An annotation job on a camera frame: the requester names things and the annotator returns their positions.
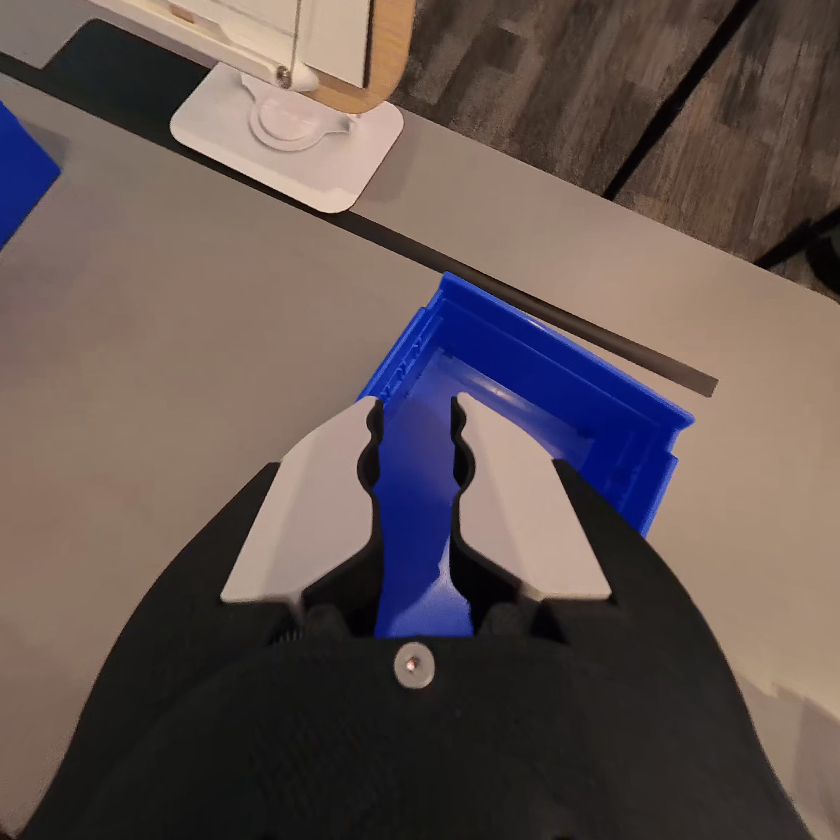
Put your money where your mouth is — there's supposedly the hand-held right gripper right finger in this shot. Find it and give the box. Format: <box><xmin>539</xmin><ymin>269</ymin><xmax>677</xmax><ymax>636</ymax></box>
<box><xmin>449</xmin><ymin>392</ymin><xmax>613</xmax><ymax>605</ymax></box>

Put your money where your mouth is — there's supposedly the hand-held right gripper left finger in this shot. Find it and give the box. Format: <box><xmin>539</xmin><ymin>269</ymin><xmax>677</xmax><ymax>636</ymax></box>
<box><xmin>220</xmin><ymin>395</ymin><xmax>385</xmax><ymax>631</ymax></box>

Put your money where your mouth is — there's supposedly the blue divided parts bin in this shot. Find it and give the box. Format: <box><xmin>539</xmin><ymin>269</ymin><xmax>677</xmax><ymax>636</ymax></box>
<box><xmin>357</xmin><ymin>271</ymin><xmax>697</xmax><ymax>639</ymax></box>

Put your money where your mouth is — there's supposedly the rounded wooden board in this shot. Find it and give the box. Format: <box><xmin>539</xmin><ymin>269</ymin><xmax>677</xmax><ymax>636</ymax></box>
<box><xmin>315</xmin><ymin>0</ymin><xmax>417</xmax><ymax>116</ymax></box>

